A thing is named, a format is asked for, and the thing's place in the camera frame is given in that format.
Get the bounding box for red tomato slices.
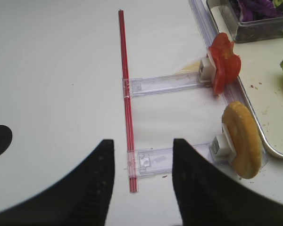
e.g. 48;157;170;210
208;32;241;95

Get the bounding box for white pusher block behind bun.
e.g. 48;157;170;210
209;123;236;165

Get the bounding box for metal serving tray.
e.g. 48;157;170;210
227;34;283;158

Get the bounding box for pale bun bottom slice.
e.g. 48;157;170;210
222;101;263;179

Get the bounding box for clear plastic salad container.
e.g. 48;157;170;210
206;0;283;43

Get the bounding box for purple cabbage shreds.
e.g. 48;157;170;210
229;0;283;22

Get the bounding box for clear rail holding tomato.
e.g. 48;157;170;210
123;72;212;98

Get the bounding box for clear rail holding bun bottom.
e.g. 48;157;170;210
127;143;234;178

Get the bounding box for white pusher block behind tomato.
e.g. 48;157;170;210
198;53;216;83

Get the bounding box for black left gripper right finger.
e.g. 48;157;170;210
172;138;283;226

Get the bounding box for red rod left side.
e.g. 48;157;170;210
118;9;139;194

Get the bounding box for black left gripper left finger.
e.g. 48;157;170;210
0;139;115;226

